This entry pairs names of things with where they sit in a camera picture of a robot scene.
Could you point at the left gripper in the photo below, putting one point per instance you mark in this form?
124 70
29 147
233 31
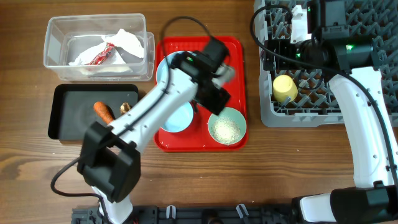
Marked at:
217 104

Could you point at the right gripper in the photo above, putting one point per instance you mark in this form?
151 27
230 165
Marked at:
280 46

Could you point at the yellow plastic cup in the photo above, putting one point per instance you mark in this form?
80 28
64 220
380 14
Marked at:
283 87

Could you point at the brown food scrap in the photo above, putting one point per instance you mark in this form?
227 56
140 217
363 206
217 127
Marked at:
124 108

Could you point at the orange carrot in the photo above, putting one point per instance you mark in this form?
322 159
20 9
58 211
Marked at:
103 112

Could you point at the white napkin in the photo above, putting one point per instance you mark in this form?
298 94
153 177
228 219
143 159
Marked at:
115 63

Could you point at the red snack wrapper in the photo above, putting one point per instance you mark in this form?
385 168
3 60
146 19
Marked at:
104 55

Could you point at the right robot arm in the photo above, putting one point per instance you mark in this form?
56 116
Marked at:
317 67

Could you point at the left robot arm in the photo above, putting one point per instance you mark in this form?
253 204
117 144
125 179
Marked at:
110 159

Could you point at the green bowl with rice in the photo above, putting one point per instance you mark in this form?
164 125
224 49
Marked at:
227 128

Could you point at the red serving tray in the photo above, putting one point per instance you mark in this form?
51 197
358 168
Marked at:
196 138

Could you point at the light blue bowl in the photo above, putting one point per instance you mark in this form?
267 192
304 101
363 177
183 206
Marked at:
179 120

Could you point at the light blue plate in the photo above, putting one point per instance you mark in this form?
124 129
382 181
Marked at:
162 71

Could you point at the black plastic tray bin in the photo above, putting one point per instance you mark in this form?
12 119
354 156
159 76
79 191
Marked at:
73 107

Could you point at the clear plastic bin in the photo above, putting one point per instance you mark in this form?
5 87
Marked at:
68 36

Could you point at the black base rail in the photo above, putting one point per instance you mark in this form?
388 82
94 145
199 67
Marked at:
267 214

